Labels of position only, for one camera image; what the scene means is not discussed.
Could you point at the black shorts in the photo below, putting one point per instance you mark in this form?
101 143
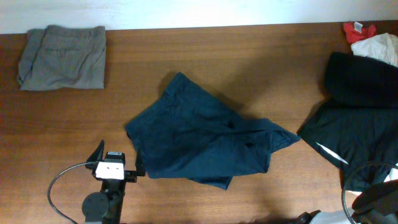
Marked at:
361 81

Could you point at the folded grey shorts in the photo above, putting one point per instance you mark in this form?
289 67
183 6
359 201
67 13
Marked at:
58 57

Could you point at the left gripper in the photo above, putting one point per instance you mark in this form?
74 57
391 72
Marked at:
130 175

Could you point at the white cloth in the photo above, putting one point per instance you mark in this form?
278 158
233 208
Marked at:
382 47

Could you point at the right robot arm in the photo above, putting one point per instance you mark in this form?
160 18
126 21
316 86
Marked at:
376 205

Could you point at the navy blue shorts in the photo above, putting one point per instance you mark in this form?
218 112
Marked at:
188 133

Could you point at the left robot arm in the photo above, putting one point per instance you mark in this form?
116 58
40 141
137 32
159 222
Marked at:
105 206

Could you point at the black shirt white stripe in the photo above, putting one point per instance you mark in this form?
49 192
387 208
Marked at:
349 136

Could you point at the red cloth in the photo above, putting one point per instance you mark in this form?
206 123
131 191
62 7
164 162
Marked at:
354 31

